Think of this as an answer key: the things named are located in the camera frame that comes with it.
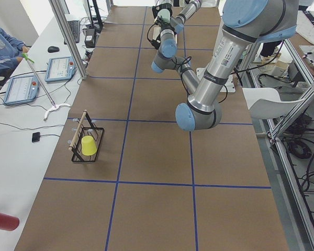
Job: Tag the pale green cup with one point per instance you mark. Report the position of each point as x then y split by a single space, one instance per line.
166 15

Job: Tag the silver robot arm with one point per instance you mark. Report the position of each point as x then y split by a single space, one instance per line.
178 21
244 23

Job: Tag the cream rabbit tray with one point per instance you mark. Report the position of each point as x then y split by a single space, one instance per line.
156 35

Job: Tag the yellow cup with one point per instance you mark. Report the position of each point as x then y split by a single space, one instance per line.
88 144

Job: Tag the black box on desk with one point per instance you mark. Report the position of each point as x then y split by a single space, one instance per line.
90 38

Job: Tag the black keyboard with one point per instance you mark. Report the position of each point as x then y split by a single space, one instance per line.
74 26

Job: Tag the white central pillar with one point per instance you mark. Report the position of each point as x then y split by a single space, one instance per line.
229 85

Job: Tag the far blue teach pendant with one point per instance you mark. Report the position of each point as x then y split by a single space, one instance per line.
60 69

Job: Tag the blue teach pendant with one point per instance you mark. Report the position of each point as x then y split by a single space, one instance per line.
21 89
60 69

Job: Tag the black computer mouse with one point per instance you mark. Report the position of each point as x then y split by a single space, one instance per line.
53 49

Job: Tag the white plastic chair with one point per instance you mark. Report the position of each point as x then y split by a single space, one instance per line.
265 103

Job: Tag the grabber stick tool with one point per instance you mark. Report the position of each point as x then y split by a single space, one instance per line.
54 106

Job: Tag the near blue teach pendant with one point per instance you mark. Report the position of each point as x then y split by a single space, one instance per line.
21 89

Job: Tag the seated person blue sweater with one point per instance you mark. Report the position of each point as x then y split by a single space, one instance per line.
11 50

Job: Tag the brown paper table mat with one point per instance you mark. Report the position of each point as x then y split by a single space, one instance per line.
153 186

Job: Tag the small black square device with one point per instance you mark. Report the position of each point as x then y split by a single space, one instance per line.
35 137

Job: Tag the red bottle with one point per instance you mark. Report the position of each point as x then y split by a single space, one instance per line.
8 222

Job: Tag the aluminium frame post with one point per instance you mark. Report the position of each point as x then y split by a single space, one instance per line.
68 37

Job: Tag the black wire cup rack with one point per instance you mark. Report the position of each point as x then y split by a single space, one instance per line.
86 126

